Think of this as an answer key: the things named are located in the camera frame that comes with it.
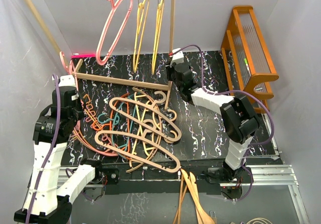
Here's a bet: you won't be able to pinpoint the pink plastic hanger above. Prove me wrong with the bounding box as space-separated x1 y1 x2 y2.
59 51 81 134
95 0 134 66

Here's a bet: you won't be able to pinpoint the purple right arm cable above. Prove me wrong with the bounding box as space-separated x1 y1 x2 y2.
179 44 275 202

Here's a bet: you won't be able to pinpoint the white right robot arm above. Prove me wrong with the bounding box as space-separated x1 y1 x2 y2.
166 63 260 182

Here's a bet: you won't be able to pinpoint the pink tape strip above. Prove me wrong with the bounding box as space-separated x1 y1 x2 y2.
71 54 96 59

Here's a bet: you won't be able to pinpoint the orange wooden shelf rack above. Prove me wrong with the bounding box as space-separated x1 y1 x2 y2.
221 6 279 107

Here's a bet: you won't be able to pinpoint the yellow velvet hanger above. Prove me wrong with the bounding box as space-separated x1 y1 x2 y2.
133 0 149 72
151 0 165 75

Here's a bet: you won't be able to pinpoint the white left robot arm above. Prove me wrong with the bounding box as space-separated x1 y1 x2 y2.
14 86 104 223

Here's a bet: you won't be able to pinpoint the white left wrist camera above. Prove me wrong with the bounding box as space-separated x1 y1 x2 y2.
52 74 76 91

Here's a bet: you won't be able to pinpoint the wooden hangers on floor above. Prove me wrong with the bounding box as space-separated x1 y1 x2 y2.
173 169 217 223

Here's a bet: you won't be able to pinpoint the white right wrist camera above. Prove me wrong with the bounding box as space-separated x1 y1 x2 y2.
170 48 184 66

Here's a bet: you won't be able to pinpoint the wooden clothes rack frame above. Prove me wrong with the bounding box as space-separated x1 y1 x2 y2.
24 0 176 109

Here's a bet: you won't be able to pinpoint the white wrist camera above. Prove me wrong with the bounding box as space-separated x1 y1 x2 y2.
170 48 184 66
52 74 76 91

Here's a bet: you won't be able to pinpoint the teal thin hanger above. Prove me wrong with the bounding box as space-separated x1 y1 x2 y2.
97 93 137 152

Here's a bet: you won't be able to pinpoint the orange thin hanger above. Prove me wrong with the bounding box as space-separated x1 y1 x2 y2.
72 94 131 157

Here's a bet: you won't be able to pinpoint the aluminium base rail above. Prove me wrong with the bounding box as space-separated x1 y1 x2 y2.
220 165 299 186

